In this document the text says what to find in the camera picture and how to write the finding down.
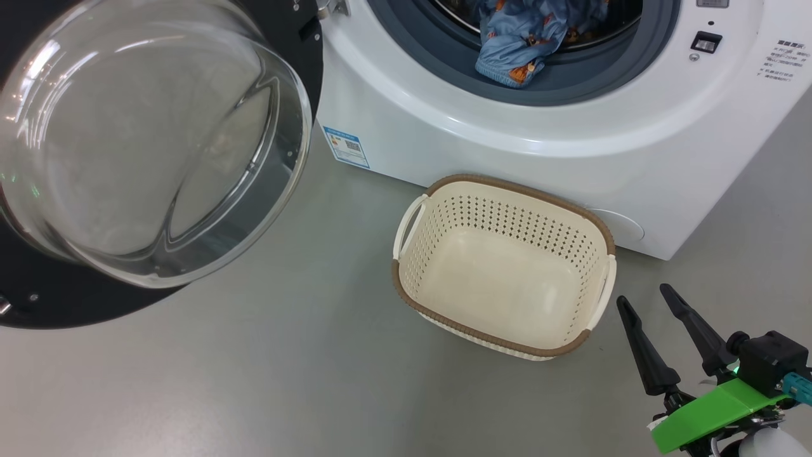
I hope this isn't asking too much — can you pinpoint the black door latch socket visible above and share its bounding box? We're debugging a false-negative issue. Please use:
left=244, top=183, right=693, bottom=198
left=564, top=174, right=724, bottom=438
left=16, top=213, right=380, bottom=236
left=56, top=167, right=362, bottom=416
left=690, top=30, right=723, bottom=55

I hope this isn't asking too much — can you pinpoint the blue energy label sticker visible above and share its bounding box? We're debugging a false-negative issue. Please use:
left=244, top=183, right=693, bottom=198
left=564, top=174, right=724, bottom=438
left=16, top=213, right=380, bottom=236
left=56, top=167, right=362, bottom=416
left=322, top=125, right=371, bottom=169

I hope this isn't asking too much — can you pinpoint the cream perforated laundry basket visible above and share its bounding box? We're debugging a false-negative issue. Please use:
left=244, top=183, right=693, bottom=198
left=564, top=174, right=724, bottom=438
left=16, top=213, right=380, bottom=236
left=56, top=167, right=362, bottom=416
left=391, top=174, right=617, bottom=361

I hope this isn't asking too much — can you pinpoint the black round glass washer door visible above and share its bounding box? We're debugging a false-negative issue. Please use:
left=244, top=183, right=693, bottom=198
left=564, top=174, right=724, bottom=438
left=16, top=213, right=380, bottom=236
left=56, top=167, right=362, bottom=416
left=0, top=0, right=325, bottom=329

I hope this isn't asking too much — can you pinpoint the white front-load washing machine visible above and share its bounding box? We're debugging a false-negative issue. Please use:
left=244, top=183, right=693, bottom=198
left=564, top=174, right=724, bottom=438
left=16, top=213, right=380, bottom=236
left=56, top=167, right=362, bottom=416
left=315, top=0, right=812, bottom=261

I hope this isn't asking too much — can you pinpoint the round white filter cover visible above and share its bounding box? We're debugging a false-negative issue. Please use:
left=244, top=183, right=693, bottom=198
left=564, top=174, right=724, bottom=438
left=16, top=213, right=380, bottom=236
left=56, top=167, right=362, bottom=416
left=584, top=208, right=646, bottom=243

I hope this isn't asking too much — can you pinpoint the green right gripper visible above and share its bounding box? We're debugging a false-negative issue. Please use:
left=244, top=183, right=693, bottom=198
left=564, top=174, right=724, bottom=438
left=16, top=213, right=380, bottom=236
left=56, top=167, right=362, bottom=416
left=617, top=283, right=794, bottom=455

